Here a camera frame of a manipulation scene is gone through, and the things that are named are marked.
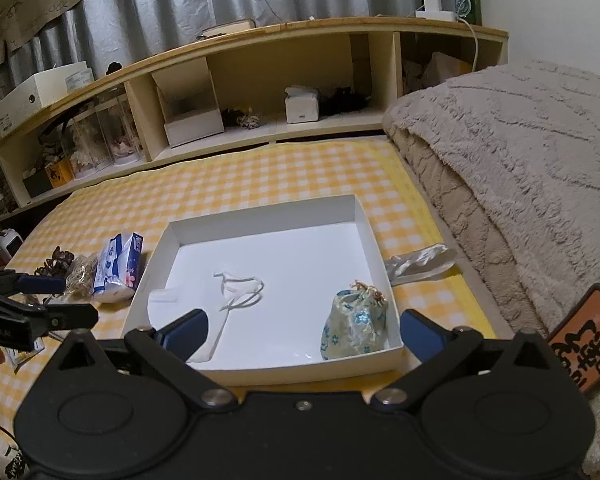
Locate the orange printed sign cushion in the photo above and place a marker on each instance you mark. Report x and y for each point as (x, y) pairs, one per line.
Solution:
(585, 340)

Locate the small white device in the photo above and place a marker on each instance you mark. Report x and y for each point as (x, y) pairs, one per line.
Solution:
(7, 244)

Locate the white power strip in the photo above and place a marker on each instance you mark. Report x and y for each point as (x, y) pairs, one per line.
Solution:
(437, 15)

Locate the blue tissue pack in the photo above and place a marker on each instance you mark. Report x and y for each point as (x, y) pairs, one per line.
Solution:
(117, 270)

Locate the white face mask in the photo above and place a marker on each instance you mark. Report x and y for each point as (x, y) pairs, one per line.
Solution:
(165, 297)

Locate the white tissue box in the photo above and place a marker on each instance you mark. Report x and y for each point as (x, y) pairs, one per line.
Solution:
(302, 107)

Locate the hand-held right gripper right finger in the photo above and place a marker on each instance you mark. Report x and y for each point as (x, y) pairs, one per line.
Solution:
(420, 335)

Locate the wooden headboard shelf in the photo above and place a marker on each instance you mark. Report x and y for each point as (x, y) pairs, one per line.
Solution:
(330, 30)

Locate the beige fluffy blanket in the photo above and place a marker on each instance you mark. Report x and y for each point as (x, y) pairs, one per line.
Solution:
(530, 160)

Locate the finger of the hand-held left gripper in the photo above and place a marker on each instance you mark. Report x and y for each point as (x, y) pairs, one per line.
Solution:
(70, 315)
(40, 284)

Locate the open cardboard box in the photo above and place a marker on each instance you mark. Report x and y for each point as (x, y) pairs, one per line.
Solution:
(195, 127)

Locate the clear plastic container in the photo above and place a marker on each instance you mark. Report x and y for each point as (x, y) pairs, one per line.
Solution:
(125, 135)

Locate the white cardboard box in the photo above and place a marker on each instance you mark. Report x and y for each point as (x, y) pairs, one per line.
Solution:
(280, 260)

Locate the doll in clear case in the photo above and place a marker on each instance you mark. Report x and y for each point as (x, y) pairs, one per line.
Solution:
(87, 150)

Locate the small black object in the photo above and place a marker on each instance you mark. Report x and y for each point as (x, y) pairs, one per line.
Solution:
(115, 67)

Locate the white labelled packet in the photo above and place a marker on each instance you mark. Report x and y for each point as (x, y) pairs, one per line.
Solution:
(22, 357)

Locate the yellow black box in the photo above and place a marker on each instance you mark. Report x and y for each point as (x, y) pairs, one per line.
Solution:
(60, 170)

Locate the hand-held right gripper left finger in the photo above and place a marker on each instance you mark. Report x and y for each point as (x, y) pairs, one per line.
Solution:
(187, 332)

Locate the beige book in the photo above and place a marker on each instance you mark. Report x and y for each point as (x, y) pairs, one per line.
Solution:
(227, 27)

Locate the printed tote bag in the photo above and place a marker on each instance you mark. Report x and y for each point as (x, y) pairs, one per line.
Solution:
(0, 455)

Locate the white storage box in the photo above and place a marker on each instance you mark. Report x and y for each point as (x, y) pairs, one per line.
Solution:
(30, 95)

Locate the white plastic bag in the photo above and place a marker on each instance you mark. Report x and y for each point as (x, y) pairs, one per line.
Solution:
(445, 70)

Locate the yellow checked bed sheet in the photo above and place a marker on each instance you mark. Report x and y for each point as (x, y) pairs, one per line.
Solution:
(255, 175)

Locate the clear plastic wrapper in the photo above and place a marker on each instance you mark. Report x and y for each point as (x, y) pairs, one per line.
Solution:
(420, 262)

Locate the black cloth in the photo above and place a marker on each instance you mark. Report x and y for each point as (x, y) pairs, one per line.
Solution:
(345, 100)

